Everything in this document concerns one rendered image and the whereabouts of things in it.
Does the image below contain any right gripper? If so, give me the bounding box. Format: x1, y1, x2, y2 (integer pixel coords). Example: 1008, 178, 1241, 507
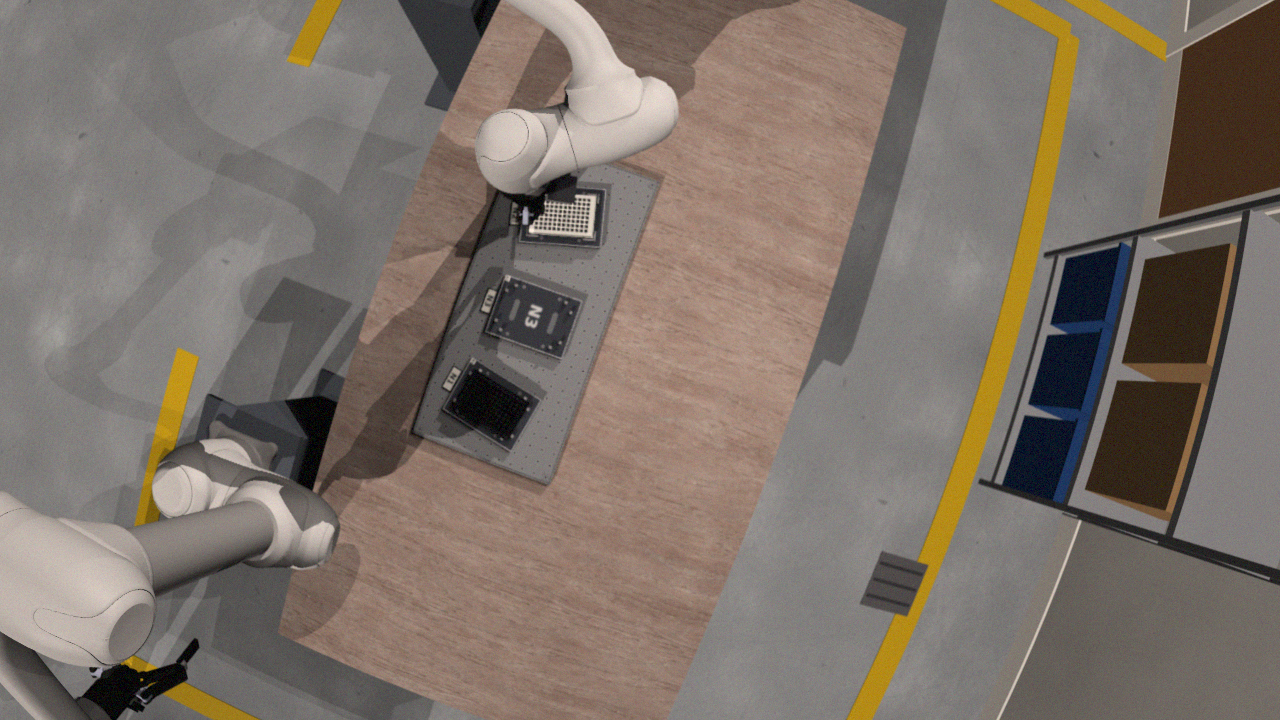
82, 638, 198, 720

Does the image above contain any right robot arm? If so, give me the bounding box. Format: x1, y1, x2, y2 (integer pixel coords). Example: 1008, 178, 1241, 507
0, 420, 340, 720

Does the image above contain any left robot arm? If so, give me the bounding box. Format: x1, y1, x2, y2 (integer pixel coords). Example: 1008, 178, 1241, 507
475, 0, 678, 205

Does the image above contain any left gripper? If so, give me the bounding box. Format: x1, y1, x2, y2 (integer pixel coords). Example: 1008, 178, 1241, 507
512, 184, 549, 225

